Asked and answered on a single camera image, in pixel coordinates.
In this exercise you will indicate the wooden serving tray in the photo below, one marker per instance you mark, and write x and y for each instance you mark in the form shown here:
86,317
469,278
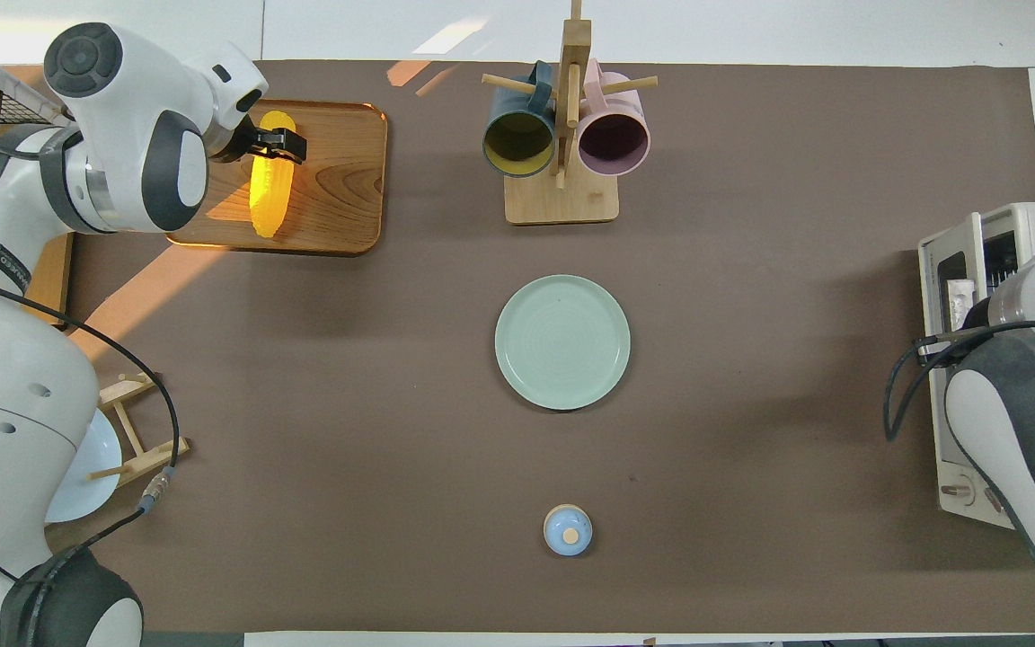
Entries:
338,198

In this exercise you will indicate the wooden plate rack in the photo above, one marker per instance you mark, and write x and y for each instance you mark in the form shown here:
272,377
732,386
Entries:
145,461

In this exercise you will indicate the pink mug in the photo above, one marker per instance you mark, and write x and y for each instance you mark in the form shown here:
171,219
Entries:
612,144

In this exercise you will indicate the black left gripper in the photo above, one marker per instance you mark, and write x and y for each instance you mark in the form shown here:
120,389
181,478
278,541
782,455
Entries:
234,139

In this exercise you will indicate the wooden mug rack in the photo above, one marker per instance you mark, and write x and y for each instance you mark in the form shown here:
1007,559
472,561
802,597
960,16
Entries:
562,202

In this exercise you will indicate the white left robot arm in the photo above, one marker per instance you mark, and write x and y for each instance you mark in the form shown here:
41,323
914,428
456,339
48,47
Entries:
14,404

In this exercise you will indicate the yellow corn cob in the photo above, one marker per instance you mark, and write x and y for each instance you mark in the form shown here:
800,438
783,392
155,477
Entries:
270,198

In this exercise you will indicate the dark teal mug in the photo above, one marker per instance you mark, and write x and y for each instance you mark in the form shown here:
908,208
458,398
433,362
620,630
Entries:
517,148

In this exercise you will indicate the light blue plate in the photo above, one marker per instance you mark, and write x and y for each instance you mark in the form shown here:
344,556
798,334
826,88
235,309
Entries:
91,485

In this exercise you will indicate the pale green plate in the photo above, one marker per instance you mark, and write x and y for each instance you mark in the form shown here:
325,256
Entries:
562,341

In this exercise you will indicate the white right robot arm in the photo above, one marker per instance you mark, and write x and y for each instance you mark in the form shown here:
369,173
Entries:
1003,422

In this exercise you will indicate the brown table mat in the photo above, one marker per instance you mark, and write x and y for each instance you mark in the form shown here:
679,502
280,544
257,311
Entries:
482,494

